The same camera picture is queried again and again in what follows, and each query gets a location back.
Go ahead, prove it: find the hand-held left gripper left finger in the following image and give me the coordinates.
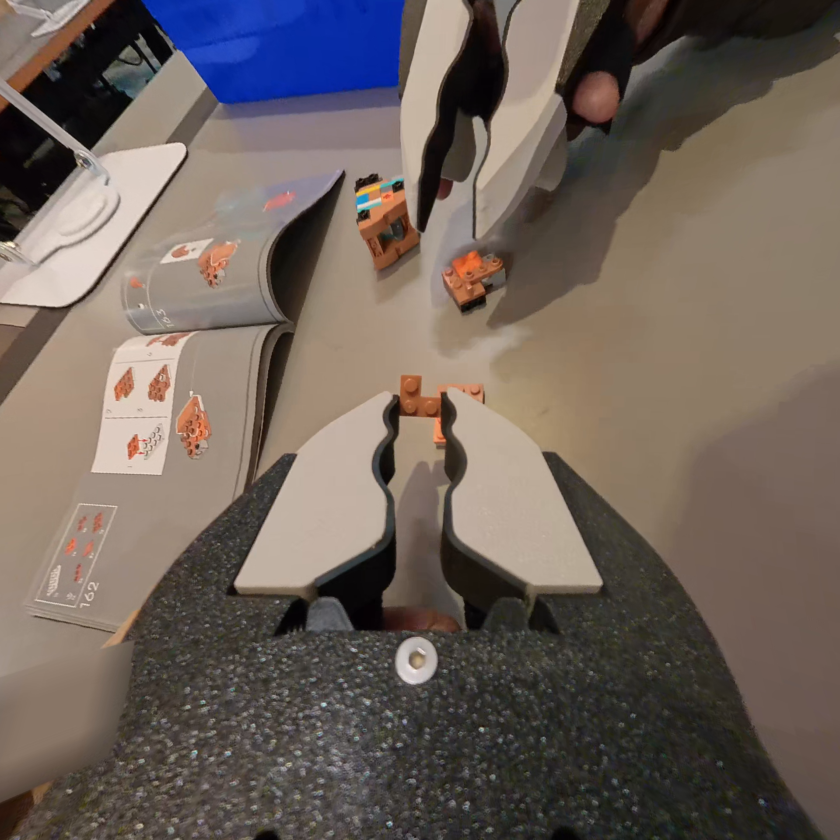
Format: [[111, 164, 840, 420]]
[[233, 391, 401, 601]]

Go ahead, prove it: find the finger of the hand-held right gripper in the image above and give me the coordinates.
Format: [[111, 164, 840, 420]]
[[398, 0, 476, 235], [472, 0, 568, 240]]

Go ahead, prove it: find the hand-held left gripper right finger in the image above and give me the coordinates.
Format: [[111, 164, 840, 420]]
[[440, 387, 605, 601]]

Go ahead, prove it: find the small brick plate stack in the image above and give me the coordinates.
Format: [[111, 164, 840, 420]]
[[430, 382, 488, 450]]

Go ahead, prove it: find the angled brown brick plate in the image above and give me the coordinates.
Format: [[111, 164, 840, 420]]
[[399, 374, 444, 419]]

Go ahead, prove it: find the small brown brick assembly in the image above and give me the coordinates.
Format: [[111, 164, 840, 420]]
[[441, 249, 508, 313]]

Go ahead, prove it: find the long office desk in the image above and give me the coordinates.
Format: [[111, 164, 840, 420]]
[[0, 0, 119, 96]]

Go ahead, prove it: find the person's right hand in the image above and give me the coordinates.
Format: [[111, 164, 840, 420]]
[[567, 0, 680, 127]]

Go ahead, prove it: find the grey building instruction booklet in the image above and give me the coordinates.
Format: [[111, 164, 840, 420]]
[[25, 169, 347, 634]]

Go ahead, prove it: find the multicoloured brick model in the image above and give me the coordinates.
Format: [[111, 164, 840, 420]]
[[354, 174, 422, 271]]

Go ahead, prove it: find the large blue plastic bin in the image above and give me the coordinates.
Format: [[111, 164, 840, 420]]
[[141, 0, 421, 106]]

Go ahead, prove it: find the cardboard box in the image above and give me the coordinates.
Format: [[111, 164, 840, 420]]
[[0, 609, 142, 824]]

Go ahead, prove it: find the white tablet stand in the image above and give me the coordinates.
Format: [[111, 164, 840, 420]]
[[0, 79, 189, 309]]

